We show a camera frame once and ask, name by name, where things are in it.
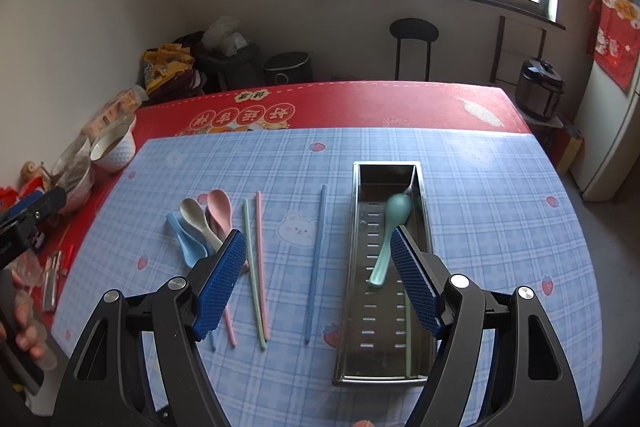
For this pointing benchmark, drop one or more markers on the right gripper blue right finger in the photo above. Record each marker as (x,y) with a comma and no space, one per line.
(424,277)

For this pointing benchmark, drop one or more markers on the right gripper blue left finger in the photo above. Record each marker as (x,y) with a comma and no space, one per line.
(212,282)

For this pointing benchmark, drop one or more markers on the blue plastic spoon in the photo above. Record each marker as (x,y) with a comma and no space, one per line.
(192,248)

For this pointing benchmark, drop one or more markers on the pink chopstick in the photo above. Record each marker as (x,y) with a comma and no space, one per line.
(261,264)
(231,333)

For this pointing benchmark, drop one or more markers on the green chopstick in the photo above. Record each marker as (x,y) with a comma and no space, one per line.
(408,335)
(251,262)

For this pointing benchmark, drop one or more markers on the green plastic spoon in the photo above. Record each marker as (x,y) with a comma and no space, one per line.
(397,211)

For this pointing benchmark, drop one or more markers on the pink plastic spoon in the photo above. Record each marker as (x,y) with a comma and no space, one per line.
(220,212)

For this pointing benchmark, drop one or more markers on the beige plastic spoon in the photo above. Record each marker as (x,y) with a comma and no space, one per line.
(193,213)

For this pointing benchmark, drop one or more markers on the blue chopstick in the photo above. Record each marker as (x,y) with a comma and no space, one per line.
(309,317)

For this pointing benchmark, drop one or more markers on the person's left hand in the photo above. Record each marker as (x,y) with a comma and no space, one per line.
(30,334)

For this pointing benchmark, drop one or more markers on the blue plaid table mat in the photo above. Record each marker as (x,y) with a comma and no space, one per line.
(497,210)

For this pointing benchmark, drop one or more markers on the glass bowl with lid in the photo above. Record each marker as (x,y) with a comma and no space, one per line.
(73,171)

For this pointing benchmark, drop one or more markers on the stainless steel utensil tray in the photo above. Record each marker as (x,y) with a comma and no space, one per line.
(381,341)

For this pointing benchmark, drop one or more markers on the white ribbed bowl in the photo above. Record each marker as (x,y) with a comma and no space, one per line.
(115,149)

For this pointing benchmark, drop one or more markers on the packaged snack box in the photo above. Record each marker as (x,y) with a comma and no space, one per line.
(124,103)

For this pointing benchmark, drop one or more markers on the red printed tablecloth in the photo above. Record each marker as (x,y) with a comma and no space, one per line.
(335,104)

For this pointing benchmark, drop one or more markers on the yellow snack bags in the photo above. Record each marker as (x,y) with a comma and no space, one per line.
(163,66)

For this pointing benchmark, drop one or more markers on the silver rice cooker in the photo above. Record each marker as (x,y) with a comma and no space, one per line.
(539,89)

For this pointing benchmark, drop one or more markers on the white refrigerator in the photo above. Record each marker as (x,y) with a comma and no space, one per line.
(609,121)

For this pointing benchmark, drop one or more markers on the black air fryer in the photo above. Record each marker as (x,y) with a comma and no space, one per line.
(288,68)

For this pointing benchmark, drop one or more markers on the white plastic bag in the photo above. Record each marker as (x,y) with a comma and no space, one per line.
(223,36)

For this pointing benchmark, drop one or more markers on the red cloth on refrigerator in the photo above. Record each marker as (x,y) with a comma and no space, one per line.
(614,39)

